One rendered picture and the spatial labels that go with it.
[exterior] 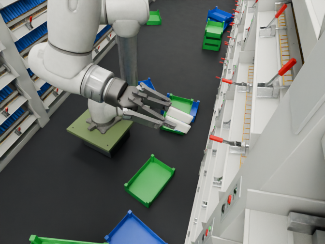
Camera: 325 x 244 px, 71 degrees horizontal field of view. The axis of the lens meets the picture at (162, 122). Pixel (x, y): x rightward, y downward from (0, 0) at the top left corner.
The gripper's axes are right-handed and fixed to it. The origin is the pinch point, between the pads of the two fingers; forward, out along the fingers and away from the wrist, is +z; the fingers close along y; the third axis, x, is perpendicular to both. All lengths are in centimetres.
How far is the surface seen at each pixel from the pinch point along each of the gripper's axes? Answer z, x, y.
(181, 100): 8, -88, -103
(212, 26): 12, -83, -240
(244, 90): 18.2, -0.2, -25.3
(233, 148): 16.4, 0.0, 1.3
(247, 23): 17, -2, -82
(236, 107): 16.7, -1.7, -17.0
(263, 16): 12.8, 18.3, -39.6
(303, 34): 7.4, 34.4, 8.5
